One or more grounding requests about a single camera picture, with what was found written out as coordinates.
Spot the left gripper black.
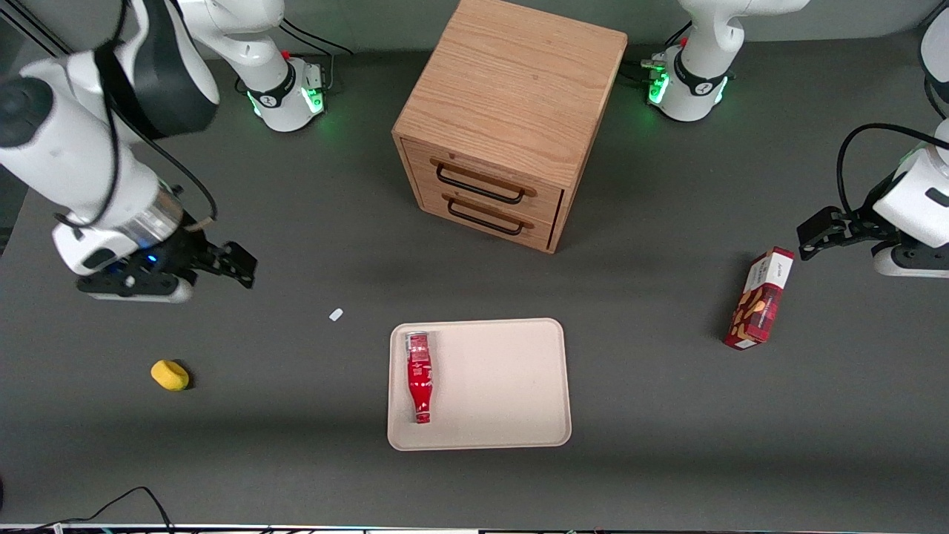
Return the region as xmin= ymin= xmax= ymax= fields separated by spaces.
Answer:
xmin=797 ymin=194 xmax=904 ymax=260

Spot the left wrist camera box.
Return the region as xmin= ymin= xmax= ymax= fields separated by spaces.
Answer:
xmin=872 ymin=241 xmax=949 ymax=280

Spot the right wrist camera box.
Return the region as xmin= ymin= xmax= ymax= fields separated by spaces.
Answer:
xmin=76 ymin=273 xmax=195 ymax=304

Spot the wooden drawer cabinet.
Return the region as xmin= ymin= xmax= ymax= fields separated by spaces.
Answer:
xmin=391 ymin=0 xmax=629 ymax=255

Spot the black drawer handle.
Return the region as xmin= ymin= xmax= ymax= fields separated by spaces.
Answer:
xmin=435 ymin=163 xmax=526 ymax=205
xmin=447 ymin=199 xmax=524 ymax=237

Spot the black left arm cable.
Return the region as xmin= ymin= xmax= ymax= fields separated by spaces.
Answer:
xmin=836 ymin=122 xmax=949 ymax=217

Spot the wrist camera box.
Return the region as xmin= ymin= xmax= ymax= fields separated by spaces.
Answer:
xmin=872 ymin=241 xmax=949 ymax=280
xmin=76 ymin=273 xmax=195 ymax=304

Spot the red snack box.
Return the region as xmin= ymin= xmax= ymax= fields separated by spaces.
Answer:
xmin=724 ymin=246 xmax=796 ymax=351

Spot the yellow sponge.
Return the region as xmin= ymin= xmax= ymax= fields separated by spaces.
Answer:
xmin=151 ymin=360 xmax=191 ymax=392

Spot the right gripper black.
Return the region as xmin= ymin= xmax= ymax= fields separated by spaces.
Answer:
xmin=143 ymin=234 xmax=257 ymax=290

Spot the black table edge cable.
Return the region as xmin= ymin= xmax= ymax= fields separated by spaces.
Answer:
xmin=0 ymin=486 xmax=176 ymax=534

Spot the wooden drawer front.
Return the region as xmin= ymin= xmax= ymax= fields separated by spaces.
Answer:
xmin=404 ymin=139 xmax=566 ymax=223
xmin=415 ymin=182 xmax=562 ymax=251

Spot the black base cable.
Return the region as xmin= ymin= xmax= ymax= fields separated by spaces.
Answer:
xmin=282 ymin=15 xmax=354 ymax=57
xmin=623 ymin=22 xmax=695 ymax=84

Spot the beige plastic tray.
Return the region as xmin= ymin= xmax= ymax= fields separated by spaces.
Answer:
xmin=388 ymin=318 xmax=574 ymax=452

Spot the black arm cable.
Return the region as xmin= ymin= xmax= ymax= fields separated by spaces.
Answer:
xmin=836 ymin=122 xmax=949 ymax=217
xmin=56 ymin=0 xmax=218 ymax=231

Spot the red coke bottle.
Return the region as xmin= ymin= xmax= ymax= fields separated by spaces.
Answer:
xmin=404 ymin=332 xmax=434 ymax=425

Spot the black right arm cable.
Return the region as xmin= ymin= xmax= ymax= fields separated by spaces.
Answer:
xmin=56 ymin=0 xmax=218 ymax=231

